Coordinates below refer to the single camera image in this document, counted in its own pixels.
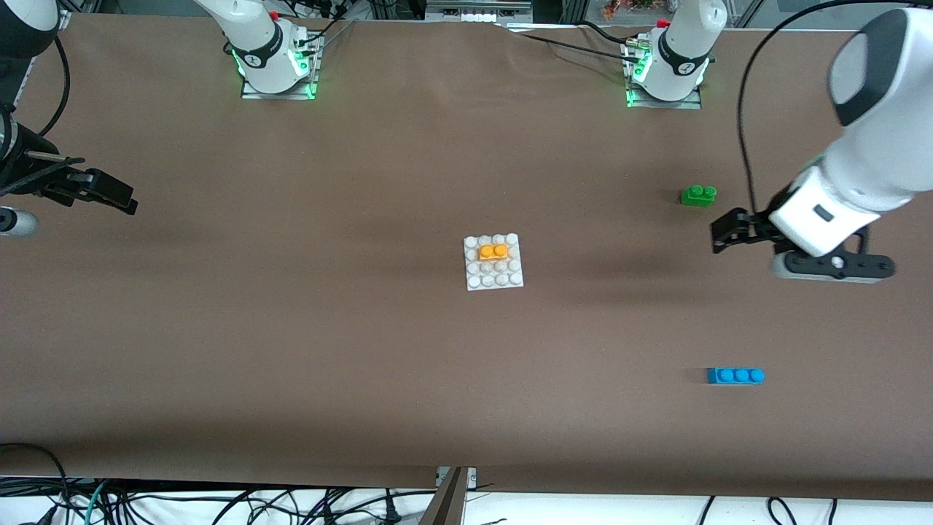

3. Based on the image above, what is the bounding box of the white studded base plate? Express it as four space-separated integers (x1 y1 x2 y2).
464 233 525 292

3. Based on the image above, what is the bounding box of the blue three-stud block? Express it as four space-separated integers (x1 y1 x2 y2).
706 367 765 385

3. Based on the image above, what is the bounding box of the brown table cover sheet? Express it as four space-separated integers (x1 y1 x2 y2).
0 15 933 502

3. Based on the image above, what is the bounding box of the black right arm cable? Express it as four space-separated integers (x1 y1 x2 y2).
36 33 71 136

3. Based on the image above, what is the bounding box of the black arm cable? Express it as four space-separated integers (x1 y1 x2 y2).
736 0 875 216
36 33 71 136

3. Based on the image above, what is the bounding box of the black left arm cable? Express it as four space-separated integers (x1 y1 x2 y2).
736 0 875 216

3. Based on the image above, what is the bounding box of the black cable on table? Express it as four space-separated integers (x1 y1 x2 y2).
499 22 646 58

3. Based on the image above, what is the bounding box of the black looped floor cable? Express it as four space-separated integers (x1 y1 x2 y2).
0 443 71 525

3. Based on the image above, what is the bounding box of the teal cable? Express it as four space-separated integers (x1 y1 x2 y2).
84 480 110 525

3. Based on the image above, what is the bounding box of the metal table edge bracket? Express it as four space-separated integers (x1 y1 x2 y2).
419 467 478 525

